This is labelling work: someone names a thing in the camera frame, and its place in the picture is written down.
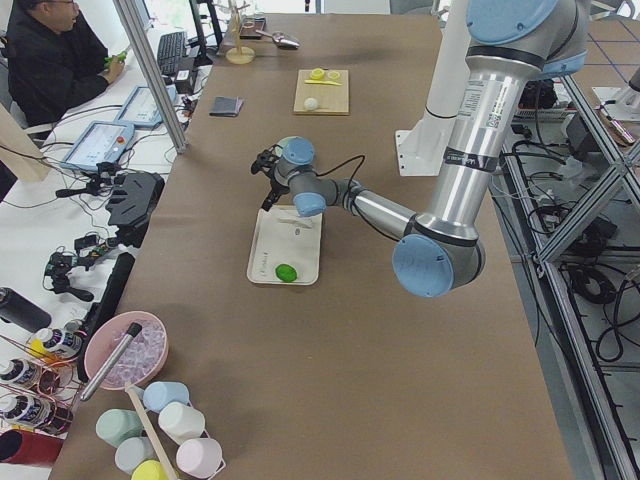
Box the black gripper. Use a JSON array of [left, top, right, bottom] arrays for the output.
[[251, 144, 290, 211]]

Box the white ceramic spoon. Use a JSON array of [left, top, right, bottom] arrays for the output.
[[275, 209, 313, 229]]

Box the white steamed bun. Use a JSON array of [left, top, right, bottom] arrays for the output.
[[304, 97, 319, 111]]

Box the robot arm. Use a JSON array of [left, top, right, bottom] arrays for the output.
[[251, 1, 590, 298]]

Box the pink bowl with ice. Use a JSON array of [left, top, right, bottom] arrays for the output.
[[83, 311, 169, 390]]

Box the cream rabbit tray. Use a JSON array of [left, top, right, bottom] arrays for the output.
[[246, 205, 323, 286]]

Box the green lime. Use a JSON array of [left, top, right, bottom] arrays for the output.
[[275, 263, 298, 283]]

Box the grey folded cloth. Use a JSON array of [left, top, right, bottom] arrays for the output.
[[209, 96, 244, 117]]

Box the wooden cutting board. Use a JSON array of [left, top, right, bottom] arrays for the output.
[[293, 68, 350, 115]]

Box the yellow plastic knife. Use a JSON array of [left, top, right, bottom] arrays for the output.
[[304, 79, 343, 86]]

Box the wooden mug tree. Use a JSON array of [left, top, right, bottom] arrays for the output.
[[225, 0, 255, 65]]

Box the metal scoop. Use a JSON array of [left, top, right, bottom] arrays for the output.
[[257, 30, 300, 50]]

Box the far teach pendant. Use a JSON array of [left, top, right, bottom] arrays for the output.
[[114, 86, 162, 128]]

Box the teach pendant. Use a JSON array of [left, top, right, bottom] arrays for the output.
[[114, 86, 162, 128], [60, 121, 135, 172]]

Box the near teach pendant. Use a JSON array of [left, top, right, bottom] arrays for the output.
[[60, 121, 135, 172]]

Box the black keyboard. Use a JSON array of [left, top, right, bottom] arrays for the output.
[[156, 31, 186, 76]]

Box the metal tube tool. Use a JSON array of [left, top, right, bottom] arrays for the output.
[[80, 322, 142, 402]]

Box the blue cup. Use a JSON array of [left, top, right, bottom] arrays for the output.
[[143, 381, 190, 413]]

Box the wooden stick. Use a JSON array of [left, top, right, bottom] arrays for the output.
[[125, 385, 178, 480]]

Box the white cup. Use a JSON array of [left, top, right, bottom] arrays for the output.
[[158, 402, 205, 445]]

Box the seated person in black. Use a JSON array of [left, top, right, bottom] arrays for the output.
[[7, 1, 125, 126]]

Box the pink cup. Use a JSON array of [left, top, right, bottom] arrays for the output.
[[176, 438, 223, 479]]

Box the green cup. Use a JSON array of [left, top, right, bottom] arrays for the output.
[[95, 409, 143, 448]]

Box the black bottle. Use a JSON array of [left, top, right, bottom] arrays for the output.
[[1, 287, 51, 333]]

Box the grey cup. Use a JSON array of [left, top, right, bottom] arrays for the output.
[[114, 437, 156, 475]]

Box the yellow cup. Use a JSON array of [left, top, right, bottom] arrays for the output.
[[131, 459, 168, 480]]

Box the red can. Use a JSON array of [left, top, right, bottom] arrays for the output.
[[1, 430, 64, 467]]

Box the black plastic bracket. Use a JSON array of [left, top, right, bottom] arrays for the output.
[[106, 172, 165, 247]]

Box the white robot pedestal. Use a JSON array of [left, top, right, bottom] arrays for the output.
[[395, 0, 470, 176]]

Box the aluminium frame post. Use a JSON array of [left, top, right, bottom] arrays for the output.
[[113, 0, 187, 154]]

